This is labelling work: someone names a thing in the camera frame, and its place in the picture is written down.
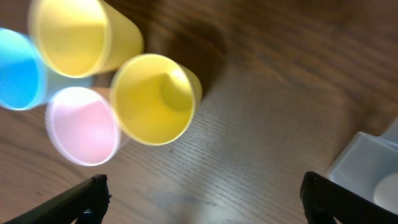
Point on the pink cup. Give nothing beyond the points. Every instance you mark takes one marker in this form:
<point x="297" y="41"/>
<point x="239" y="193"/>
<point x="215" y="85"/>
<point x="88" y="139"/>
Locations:
<point x="83" y="126"/>

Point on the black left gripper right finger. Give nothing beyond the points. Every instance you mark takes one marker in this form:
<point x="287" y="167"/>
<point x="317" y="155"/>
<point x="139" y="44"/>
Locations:
<point x="326" y="202"/>

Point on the white cup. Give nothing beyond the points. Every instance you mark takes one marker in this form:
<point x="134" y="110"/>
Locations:
<point x="385" y="193"/>

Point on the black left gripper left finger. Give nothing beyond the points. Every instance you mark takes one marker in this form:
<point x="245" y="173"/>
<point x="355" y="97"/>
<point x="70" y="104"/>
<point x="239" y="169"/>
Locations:
<point x="86" y="202"/>

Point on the yellow cup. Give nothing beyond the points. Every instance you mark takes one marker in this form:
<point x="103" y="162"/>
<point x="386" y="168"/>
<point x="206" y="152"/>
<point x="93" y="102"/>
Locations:
<point x="155" y="98"/>
<point x="80" y="38"/>

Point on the light blue cup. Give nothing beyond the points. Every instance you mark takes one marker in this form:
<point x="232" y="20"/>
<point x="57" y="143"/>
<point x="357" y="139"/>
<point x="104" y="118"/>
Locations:
<point x="26" y="82"/>

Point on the yellow cup front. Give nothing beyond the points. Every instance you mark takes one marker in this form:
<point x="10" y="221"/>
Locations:
<point x="155" y="98"/>

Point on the clear plastic storage bin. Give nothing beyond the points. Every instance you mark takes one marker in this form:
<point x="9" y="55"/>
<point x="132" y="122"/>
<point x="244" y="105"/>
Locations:
<point x="365" y="161"/>

